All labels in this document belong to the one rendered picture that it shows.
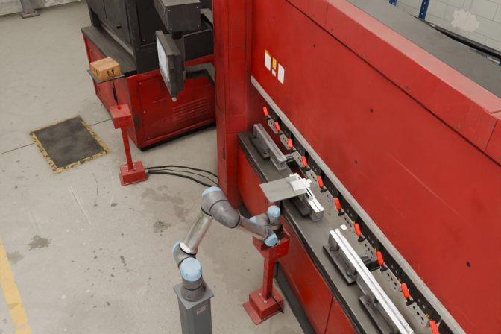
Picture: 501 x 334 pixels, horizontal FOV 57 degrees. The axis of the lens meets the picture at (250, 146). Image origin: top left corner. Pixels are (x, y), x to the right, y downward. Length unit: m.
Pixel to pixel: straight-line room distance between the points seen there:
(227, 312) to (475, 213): 2.28
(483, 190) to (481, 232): 0.16
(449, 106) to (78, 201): 3.64
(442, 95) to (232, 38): 1.89
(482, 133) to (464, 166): 0.18
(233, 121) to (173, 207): 1.15
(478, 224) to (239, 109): 2.26
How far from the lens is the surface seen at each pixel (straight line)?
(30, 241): 4.45
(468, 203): 1.84
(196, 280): 2.67
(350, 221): 2.60
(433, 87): 1.81
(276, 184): 3.11
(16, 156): 5.45
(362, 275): 2.73
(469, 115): 1.71
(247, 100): 3.62
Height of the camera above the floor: 3.09
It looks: 37 degrees down
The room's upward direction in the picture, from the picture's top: 1 degrees clockwise
